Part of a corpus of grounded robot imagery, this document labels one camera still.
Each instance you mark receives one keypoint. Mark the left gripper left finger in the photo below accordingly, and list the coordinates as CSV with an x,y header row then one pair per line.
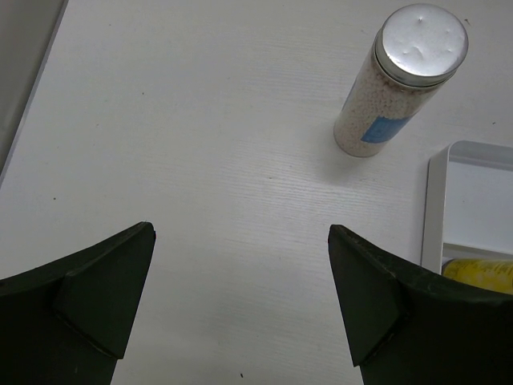
x,y
69,321

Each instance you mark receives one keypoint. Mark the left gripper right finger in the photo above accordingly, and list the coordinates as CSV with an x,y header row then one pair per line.
x,y
407,325

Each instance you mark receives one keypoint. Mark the yellow label bottle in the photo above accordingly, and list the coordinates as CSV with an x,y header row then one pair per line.
x,y
493,275

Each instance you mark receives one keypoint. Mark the tall white spice jar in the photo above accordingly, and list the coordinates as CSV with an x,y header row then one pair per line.
x,y
417,49

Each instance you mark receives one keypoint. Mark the white divided tray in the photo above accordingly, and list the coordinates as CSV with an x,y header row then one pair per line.
x,y
468,211

